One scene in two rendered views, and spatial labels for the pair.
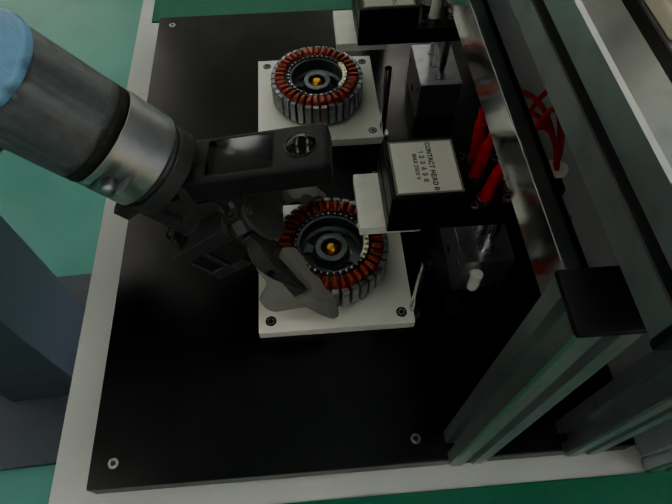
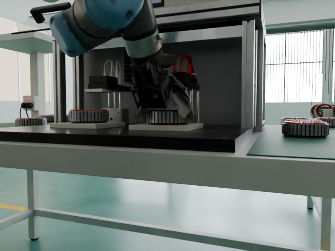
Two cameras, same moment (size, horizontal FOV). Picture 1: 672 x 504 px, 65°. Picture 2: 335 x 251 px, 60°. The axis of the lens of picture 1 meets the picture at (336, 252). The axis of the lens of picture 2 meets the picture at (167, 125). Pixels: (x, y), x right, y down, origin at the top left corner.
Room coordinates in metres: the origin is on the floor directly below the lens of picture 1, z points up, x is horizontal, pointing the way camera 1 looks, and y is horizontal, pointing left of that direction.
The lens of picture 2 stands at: (-0.04, 0.68, 0.82)
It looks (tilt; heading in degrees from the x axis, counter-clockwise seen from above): 3 degrees down; 295
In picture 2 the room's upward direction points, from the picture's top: straight up
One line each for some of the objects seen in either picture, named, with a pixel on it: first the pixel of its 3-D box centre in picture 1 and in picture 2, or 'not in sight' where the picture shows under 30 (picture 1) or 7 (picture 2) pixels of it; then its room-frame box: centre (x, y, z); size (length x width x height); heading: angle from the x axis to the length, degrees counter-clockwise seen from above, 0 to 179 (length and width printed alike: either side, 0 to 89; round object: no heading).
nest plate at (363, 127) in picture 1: (317, 100); (89, 124); (0.52, 0.02, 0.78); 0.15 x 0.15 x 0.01; 4
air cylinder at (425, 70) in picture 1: (432, 81); (115, 116); (0.53, -0.12, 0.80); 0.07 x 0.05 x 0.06; 4
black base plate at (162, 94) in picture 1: (336, 182); (129, 131); (0.40, 0.00, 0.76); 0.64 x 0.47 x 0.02; 4
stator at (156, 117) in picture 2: (331, 250); (168, 116); (0.28, 0.00, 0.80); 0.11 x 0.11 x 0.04
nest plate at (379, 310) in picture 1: (331, 263); (168, 126); (0.28, 0.00, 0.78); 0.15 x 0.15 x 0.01; 4
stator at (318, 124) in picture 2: not in sight; (304, 128); (-0.04, -0.16, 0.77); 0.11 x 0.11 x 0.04
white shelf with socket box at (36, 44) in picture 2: not in sight; (33, 81); (1.35, -0.49, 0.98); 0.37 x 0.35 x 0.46; 4
